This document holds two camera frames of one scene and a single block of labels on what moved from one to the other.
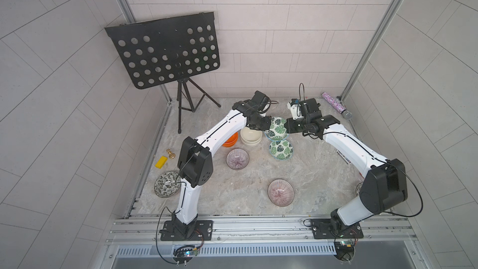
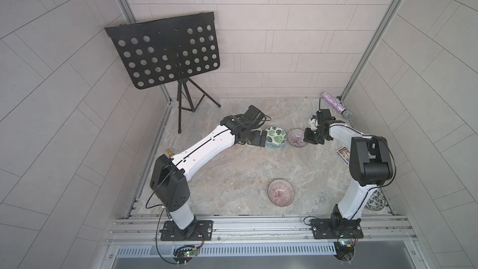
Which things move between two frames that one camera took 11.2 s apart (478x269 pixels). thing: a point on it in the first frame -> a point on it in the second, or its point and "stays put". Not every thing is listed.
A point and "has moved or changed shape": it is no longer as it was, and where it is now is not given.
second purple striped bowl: (281, 193) stays put
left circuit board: (183, 253) stays put
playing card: (343, 157) stays put
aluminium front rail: (264, 230) stays put
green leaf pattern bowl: (281, 150) has moved or changed shape
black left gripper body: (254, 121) -> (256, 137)
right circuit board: (344, 250) stays put
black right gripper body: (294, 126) -> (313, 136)
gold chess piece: (172, 155) stays put
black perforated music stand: (164, 50) stays put
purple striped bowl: (237, 159) -> (295, 137)
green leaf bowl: (277, 131) has moved or changed shape
